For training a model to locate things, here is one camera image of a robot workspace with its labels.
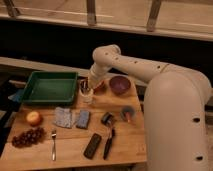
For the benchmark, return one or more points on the red apple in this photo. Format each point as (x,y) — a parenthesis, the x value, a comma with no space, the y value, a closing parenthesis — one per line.
(34,118)

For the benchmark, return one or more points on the silver fork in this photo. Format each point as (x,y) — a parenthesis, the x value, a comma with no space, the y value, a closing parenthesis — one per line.
(53,135)

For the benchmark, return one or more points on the wooden table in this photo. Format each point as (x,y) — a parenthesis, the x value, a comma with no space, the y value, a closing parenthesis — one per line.
(128,145)

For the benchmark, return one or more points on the blue object at table edge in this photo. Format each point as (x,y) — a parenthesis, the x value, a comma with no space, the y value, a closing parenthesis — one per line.
(16,97)

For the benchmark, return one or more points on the small metal cup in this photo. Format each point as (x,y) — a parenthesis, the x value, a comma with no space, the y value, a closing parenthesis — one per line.
(84,87)

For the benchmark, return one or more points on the green plastic tray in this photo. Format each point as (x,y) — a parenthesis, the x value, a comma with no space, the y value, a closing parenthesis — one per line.
(50,88)

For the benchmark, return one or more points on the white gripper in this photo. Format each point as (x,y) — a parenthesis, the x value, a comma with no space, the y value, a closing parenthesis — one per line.
(96,74)

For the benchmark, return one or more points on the purple bowl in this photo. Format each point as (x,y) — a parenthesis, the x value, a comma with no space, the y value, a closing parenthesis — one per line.
(119,84)

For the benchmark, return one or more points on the blue sponge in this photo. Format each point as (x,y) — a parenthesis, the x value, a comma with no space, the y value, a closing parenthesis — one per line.
(83,119)

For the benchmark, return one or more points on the black remote control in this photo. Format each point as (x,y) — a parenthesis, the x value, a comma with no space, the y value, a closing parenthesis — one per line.
(92,146)

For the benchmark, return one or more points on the black handled knife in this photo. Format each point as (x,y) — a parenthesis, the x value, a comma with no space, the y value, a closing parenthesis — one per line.
(108,144)

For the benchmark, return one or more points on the white plastic cup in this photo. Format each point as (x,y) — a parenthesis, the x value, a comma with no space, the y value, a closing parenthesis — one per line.
(87,95)

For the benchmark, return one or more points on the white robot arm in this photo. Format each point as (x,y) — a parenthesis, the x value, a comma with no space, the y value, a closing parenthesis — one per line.
(174,108)

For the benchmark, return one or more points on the brown bowl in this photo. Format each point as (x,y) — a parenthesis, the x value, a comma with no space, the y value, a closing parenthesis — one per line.
(100,87)

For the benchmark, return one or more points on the grey folded cloth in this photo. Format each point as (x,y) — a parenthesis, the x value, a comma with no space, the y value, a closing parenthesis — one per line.
(64,118)

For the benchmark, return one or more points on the bunch of red grapes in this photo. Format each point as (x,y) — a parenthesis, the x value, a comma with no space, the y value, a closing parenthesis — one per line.
(28,138)

